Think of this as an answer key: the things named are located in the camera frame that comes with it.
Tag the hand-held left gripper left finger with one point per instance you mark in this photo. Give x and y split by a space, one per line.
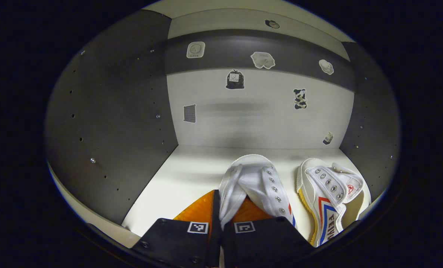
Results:
176 238

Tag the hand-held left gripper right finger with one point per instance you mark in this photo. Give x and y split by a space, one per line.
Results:
266 242

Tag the white canvas shoe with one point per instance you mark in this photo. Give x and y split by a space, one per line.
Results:
258 178
325 208

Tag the white shoe cabinet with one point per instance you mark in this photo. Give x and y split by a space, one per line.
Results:
251 123

